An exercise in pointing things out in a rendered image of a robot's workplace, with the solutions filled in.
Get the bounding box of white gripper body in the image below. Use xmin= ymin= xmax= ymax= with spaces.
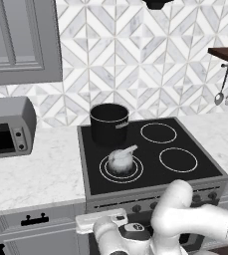
xmin=75 ymin=211 xmax=117 ymax=235

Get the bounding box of white grey kettle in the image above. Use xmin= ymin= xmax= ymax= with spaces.
xmin=108 ymin=143 xmax=139 ymax=174

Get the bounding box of black stove with oven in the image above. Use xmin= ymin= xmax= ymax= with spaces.
xmin=77 ymin=116 xmax=228 ymax=255

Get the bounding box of grey drawer front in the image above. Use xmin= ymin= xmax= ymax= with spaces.
xmin=0 ymin=202 xmax=87 ymax=237

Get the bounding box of grey base cupboard door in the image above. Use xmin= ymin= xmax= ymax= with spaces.
xmin=0 ymin=227 xmax=91 ymax=255

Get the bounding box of black cooking pot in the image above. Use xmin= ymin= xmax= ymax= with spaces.
xmin=89 ymin=103 xmax=130 ymax=147

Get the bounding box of grey toaster oven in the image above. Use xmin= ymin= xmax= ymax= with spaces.
xmin=0 ymin=96 xmax=38 ymax=160

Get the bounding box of hanging metal spoon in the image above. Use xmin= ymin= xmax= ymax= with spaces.
xmin=213 ymin=64 xmax=228 ymax=107

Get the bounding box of black range hood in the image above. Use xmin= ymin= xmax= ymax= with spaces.
xmin=141 ymin=0 xmax=175 ymax=11

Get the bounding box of black drawer handle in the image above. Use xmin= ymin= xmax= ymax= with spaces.
xmin=20 ymin=213 xmax=50 ymax=227

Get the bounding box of grey wall cupboard door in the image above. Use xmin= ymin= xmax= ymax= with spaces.
xmin=0 ymin=0 xmax=64 ymax=87

